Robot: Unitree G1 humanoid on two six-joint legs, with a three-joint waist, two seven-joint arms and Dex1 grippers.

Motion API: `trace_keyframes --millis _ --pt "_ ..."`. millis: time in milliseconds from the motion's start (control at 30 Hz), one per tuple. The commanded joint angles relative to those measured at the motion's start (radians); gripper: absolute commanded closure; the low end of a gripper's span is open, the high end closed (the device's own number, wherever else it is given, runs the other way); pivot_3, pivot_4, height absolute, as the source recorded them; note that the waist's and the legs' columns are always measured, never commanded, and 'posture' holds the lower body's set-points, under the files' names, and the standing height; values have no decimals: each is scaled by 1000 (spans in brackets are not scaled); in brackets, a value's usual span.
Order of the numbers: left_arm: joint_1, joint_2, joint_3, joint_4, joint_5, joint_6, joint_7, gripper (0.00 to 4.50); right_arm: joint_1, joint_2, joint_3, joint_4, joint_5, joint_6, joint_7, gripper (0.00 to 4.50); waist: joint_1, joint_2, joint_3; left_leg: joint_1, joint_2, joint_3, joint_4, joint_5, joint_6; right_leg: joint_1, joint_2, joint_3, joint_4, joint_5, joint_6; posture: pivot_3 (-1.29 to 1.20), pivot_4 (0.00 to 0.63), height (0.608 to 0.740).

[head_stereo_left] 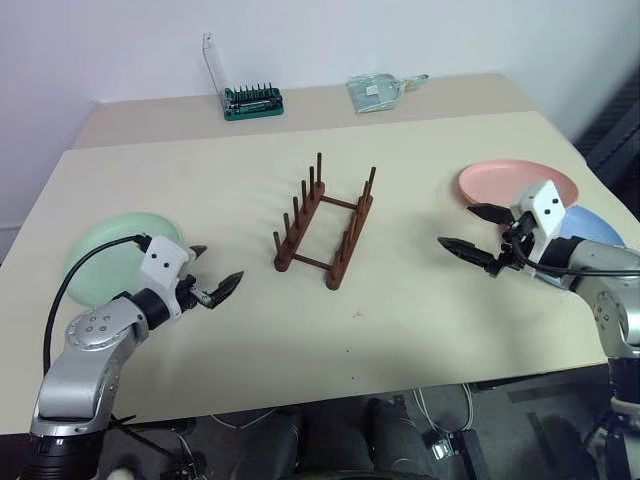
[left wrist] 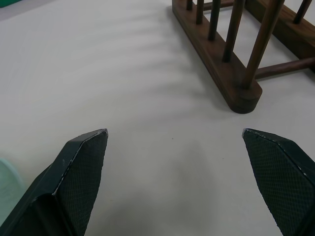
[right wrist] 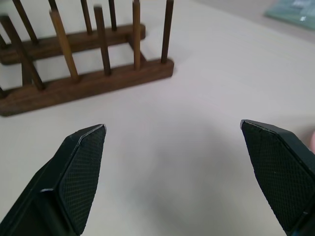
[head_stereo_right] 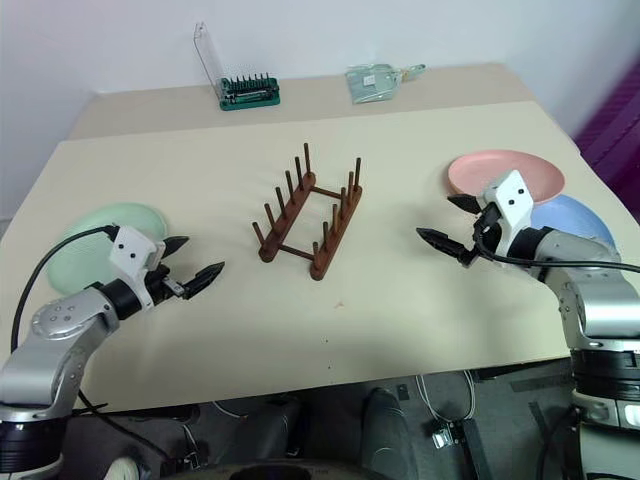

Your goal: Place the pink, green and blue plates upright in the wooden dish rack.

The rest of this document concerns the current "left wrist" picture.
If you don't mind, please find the dark wooden dish rack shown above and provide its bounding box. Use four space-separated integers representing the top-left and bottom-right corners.
172 0 315 114

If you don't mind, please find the dark green object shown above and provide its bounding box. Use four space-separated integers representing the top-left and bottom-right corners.
0 0 24 10

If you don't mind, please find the light green plate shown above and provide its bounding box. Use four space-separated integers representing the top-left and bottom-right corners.
0 158 25 210

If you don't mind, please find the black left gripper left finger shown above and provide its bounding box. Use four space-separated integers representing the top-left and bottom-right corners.
0 128 109 236

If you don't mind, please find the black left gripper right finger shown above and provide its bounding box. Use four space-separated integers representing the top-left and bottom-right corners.
241 127 315 236

